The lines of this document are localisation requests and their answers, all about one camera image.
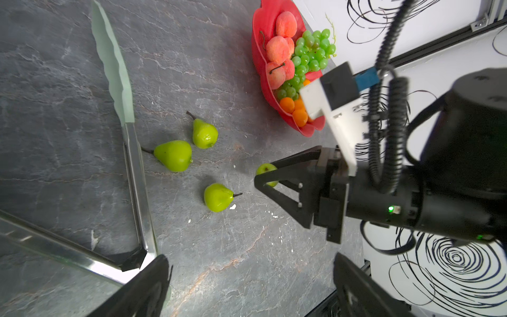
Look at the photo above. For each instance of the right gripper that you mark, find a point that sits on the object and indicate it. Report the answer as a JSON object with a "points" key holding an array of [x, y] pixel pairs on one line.
{"points": [[342, 195]]}

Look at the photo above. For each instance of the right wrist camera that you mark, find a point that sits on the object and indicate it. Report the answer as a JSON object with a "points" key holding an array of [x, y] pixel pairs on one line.
{"points": [[336, 97]]}

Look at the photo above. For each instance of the peach top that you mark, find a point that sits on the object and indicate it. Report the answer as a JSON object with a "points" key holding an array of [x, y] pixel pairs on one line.
{"points": [[277, 50]]}

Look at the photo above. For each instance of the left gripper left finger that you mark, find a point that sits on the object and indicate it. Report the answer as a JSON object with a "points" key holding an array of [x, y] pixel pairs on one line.
{"points": [[144, 295]]}

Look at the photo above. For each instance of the red peach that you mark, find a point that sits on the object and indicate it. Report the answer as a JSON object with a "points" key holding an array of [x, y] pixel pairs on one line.
{"points": [[286, 25]]}

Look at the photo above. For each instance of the green-tipped metal tongs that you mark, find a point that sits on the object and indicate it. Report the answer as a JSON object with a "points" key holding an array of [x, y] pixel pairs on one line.
{"points": [[62, 158]]}

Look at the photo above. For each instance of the green pear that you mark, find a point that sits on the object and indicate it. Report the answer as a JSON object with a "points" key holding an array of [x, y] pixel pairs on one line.
{"points": [[218, 197], [176, 155], [205, 135]]}

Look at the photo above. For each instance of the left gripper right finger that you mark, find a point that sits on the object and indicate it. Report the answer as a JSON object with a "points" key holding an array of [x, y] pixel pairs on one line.
{"points": [[359, 295]]}

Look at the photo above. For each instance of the red flower-shaped bowl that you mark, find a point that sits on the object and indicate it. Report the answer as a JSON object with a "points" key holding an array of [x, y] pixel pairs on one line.
{"points": [[263, 29]]}

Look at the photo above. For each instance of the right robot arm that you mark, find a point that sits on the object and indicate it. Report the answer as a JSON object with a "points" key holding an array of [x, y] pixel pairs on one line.
{"points": [[457, 189]]}

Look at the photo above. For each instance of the green lime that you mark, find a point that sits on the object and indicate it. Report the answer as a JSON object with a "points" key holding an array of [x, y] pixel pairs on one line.
{"points": [[265, 168]]}

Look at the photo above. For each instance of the green grape bunch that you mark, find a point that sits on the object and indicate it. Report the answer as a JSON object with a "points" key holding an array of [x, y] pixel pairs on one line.
{"points": [[312, 52]]}

